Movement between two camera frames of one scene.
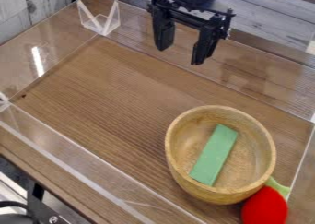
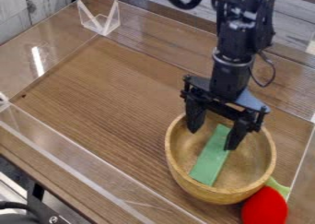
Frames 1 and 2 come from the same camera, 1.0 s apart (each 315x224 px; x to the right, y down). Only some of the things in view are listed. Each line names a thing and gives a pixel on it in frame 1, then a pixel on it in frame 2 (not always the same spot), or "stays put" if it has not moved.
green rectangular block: x=214 y=155 stays put
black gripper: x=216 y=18 -> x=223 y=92
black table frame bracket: x=40 y=213 stays put
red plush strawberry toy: x=266 y=206 stays put
